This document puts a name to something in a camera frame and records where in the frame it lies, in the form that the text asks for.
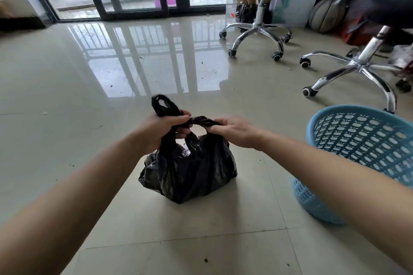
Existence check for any black office chair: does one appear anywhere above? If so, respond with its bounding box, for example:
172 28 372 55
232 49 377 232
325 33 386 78
219 0 336 62
299 0 413 114

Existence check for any large clear plastic bottle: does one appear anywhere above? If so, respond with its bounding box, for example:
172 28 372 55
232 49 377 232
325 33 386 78
225 0 238 32

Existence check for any person's left hand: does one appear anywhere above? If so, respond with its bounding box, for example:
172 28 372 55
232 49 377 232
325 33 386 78
139 110 193 156

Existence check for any red orange object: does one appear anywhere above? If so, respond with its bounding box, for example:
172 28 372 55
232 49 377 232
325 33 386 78
337 15 388 47

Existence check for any person's right forearm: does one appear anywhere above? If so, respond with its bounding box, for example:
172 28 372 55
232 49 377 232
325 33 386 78
258 131 413 272

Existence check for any worn brown basketball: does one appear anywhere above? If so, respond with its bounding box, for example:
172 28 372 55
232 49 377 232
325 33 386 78
308 0 348 34

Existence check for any person's right hand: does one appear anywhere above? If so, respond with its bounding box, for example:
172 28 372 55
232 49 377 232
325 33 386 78
206 115 268 151

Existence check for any blue slotted plastic basket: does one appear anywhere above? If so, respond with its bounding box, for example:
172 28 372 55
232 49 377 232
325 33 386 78
292 105 413 226

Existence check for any beige floral curtain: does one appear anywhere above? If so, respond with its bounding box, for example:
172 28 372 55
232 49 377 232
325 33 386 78
0 0 17 18

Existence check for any white crumpled plastic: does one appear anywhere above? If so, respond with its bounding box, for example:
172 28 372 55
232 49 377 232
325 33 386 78
387 44 413 71

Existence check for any greyish black garbage bag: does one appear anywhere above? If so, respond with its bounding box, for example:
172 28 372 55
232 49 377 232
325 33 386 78
138 94 238 205

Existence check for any person's left forearm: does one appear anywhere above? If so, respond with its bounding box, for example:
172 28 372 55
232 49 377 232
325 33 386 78
0 133 151 275

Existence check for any white green stained board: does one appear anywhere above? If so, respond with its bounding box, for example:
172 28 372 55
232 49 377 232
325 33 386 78
272 0 327 29

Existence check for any dark plastic bag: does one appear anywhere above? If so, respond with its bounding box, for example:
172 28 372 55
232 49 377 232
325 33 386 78
235 2 259 26

